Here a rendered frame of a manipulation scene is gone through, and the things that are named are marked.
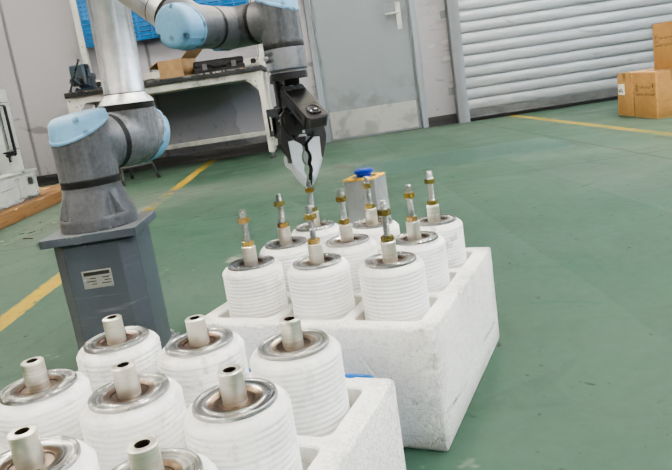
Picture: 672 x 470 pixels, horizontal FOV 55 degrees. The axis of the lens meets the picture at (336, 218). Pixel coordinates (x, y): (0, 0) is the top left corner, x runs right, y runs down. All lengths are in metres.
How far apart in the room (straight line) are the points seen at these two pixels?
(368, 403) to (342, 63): 5.58
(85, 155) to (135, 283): 0.27
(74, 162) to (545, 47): 5.56
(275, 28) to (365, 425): 0.75
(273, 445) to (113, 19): 1.07
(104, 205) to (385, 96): 5.04
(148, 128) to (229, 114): 4.78
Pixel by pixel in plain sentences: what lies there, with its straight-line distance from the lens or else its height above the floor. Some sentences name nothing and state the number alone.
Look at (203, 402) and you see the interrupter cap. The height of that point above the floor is 0.25.
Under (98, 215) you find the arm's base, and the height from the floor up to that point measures 0.33.
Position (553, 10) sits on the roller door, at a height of 0.89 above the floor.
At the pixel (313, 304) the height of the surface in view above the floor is 0.20.
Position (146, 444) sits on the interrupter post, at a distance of 0.51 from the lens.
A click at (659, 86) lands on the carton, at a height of 0.20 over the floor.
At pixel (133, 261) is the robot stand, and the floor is 0.23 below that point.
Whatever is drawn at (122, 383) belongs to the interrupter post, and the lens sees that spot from 0.66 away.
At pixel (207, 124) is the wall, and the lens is 6.25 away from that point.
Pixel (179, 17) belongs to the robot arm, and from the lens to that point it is 1.14.
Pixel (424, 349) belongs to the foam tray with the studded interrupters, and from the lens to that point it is 0.89.
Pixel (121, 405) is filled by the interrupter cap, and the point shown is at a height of 0.25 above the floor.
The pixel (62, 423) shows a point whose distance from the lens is 0.72.
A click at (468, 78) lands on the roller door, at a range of 6.31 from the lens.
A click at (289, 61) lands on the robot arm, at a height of 0.56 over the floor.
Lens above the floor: 0.51
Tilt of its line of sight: 11 degrees down
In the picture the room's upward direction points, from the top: 8 degrees counter-clockwise
